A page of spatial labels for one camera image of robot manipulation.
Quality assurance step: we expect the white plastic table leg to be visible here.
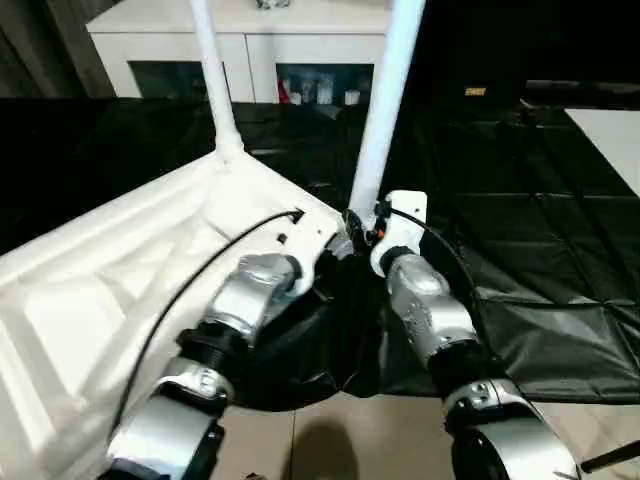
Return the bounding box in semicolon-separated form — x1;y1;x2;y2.
188;0;247;162
347;0;428;235

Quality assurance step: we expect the white plastic table top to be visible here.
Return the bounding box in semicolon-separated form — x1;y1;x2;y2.
0;147;352;480

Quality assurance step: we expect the black mat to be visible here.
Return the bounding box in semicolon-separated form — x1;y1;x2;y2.
0;95;640;412

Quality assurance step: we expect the white cabinet with glass doors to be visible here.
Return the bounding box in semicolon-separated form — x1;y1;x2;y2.
85;0;402;106

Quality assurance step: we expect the black metal bar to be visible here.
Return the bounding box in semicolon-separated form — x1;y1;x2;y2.
523;78;640;95

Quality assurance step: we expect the white flat panel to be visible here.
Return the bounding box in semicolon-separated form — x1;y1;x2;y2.
563;106;640;197

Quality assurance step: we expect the grey curtain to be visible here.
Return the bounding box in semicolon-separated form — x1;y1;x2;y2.
0;0;119;100

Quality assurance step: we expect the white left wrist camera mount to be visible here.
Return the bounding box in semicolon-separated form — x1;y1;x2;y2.
273;207;347;299

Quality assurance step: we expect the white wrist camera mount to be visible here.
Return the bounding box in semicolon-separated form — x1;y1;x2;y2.
369;189;429;280
273;207;347;299

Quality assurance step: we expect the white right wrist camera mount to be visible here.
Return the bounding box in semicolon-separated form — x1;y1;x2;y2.
369;189;429;280

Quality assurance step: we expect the black folding table frame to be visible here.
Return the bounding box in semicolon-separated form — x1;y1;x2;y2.
581;443;640;475

